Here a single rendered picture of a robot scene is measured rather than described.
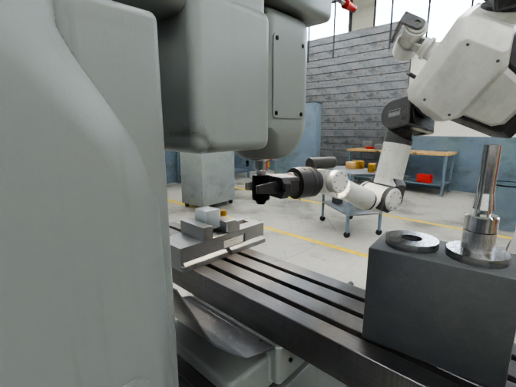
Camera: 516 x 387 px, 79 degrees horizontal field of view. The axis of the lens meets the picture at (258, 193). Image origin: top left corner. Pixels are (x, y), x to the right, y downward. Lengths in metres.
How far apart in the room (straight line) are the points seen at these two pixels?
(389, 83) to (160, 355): 8.40
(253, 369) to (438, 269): 0.43
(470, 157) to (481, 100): 7.20
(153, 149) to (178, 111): 0.15
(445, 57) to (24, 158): 0.92
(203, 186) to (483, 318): 4.90
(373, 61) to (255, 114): 8.33
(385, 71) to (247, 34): 8.16
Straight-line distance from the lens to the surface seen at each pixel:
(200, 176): 5.28
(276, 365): 0.81
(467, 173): 8.24
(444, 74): 1.00
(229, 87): 0.58
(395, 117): 1.14
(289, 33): 0.76
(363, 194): 1.05
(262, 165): 0.79
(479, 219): 0.60
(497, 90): 1.01
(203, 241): 0.96
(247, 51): 0.62
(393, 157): 1.14
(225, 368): 0.78
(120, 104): 0.42
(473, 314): 0.62
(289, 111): 0.74
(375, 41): 8.96
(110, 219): 0.40
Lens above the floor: 1.38
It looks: 12 degrees down
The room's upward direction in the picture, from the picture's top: straight up
